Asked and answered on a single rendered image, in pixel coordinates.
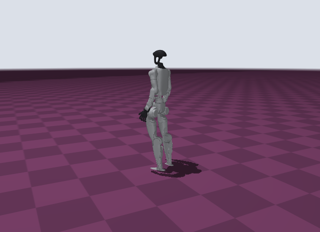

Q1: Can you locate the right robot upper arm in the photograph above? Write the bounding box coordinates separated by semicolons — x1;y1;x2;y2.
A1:
167;69;172;92

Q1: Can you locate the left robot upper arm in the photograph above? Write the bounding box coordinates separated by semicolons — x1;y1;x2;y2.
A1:
148;69;159;95

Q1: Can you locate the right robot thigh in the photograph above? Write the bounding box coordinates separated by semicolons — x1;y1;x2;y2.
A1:
157;107;172;143

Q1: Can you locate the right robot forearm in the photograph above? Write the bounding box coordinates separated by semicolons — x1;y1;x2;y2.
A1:
163;91;171;103

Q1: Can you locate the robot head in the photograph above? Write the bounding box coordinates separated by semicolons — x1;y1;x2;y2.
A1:
153;50;167;69

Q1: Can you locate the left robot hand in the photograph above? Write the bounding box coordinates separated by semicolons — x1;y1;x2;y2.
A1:
138;108;151;122

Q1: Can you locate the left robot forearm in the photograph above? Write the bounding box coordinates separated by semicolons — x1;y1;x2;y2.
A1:
144;88;156;111

